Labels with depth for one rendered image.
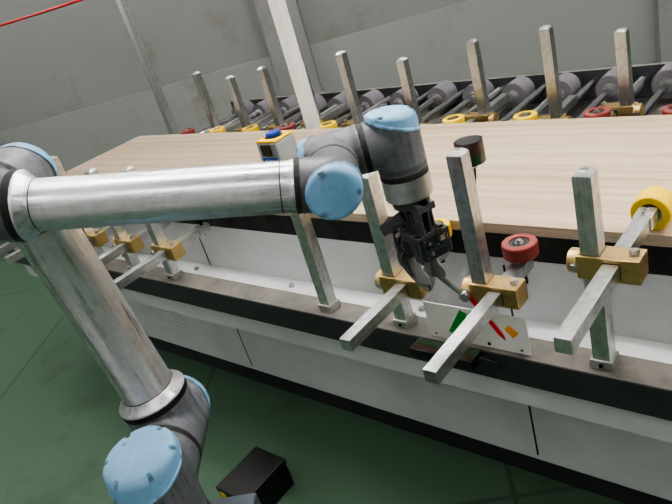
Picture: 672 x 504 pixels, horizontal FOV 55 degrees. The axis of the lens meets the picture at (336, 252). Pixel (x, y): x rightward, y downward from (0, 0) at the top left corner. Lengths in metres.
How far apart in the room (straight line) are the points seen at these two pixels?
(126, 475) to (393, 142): 0.77
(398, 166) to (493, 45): 4.10
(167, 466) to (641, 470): 1.24
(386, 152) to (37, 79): 4.84
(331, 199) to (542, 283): 0.80
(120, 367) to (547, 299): 1.01
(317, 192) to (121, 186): 0.30
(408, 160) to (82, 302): 0.66
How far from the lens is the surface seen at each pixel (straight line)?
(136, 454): 1.34
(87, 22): 5.53
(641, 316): 1.63
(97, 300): 1.31
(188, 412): 1.44
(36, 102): 5.86
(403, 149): 1.14
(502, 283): 1.44
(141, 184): 1.05
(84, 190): 1.07
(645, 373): 1.44
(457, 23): 5.14
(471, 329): 1.34
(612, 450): 1.95
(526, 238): 1.53
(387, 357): 1.82
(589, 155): 1.93
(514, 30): 5.22
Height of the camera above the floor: 1.63
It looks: 26 degrees down
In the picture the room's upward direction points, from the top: 17 degrees counter-clockwise
